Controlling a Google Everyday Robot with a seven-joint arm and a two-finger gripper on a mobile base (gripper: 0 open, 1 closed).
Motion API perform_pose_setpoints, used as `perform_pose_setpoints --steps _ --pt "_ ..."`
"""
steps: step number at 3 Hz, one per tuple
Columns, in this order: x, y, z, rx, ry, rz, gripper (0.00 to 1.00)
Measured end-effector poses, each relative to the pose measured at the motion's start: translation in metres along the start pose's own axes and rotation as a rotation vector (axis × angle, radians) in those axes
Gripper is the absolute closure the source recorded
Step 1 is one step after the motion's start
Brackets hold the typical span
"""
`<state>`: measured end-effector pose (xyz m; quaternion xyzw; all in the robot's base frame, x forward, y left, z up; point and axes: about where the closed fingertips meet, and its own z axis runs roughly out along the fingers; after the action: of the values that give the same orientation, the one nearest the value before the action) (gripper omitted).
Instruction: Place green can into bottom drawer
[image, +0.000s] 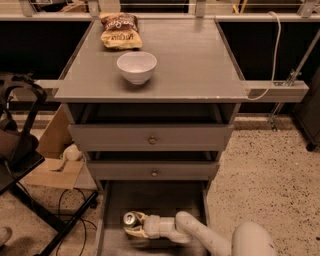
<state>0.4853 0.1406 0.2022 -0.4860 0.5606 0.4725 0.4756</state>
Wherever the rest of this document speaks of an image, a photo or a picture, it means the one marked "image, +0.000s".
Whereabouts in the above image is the black chair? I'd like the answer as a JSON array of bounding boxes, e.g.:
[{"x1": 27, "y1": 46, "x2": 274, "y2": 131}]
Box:
[{"x1": 0, "y1": 73, "x2": 98, "y2": 256}]

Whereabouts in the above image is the grey metal rail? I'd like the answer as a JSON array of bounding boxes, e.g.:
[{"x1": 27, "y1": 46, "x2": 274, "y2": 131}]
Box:
[{"x1": 244, "y1": 80, "x2": 309, "y2": 103}]

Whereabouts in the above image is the white hanging cable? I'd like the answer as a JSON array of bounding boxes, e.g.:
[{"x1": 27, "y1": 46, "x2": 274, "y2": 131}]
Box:
[{"x1": 245, "y1": 11, "x2": 282, "y2": 102}]

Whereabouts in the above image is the brown yellow chip bag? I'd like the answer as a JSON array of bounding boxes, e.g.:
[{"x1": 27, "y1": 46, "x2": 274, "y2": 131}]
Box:
[{"x1": 100, "y1": 12, "x2": 143, "y2": 50}]

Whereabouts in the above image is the white ceramic bowl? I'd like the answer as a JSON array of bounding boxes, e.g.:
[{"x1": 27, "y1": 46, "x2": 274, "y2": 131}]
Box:
[{"x1": 117, "y1": 51, "x2": 157, "y2": 85}]

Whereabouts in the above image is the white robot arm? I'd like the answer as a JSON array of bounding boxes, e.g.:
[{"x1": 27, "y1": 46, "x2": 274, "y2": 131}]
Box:
[{"x1": 123, "y1": 211, "x2": 278, "y2": 256}]

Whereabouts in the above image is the green soda can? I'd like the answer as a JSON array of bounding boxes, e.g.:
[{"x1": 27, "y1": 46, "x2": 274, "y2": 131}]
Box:
[{"x1": 123, "y1": 211, "x2": 139, "y2": 228}]

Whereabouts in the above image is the white plastic bottle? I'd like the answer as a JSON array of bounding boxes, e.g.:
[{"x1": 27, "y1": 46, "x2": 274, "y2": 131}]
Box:
[{"x1": 63, "y1": 144, "x2": 82, "y2": 161}]

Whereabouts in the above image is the grey top drawer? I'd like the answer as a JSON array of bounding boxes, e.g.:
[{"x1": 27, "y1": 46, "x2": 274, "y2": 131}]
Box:
[{"x1": 69, "y1": 124, "x2": 233, "y2": 152}]

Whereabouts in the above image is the grey middle drawer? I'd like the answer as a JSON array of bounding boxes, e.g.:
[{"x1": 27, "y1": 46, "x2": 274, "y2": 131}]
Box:
[{"x1": 87, "y1": 161, "x2": 219, "y2": 181}]

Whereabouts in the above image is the grey open bottom drawer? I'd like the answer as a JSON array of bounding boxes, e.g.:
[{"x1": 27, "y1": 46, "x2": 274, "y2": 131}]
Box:
[{"x1": 93, "y1": 181, "x2": 211, "y2": 256}]

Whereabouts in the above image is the black floor cable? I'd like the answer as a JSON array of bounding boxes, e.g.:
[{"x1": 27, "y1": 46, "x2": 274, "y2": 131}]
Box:
[{"x1": 19, "y1": 187, "x2": 98, "y2": 256}]

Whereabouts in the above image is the cardboard box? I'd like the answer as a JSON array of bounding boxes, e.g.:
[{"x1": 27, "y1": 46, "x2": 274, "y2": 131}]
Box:
[{"x1": 24, "y1": 106, "x2": 97, "y2": 190}]

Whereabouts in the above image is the grey drawer cabinet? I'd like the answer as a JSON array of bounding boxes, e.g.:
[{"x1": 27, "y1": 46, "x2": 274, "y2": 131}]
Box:
[{"x1": 53, "y1": 18, "x2": 250, "y2": 188}]

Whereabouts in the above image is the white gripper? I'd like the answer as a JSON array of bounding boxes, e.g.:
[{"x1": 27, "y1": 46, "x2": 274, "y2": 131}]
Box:
[{"x1": 125, "y1": 211, "x2": 161, "y2": 239}]

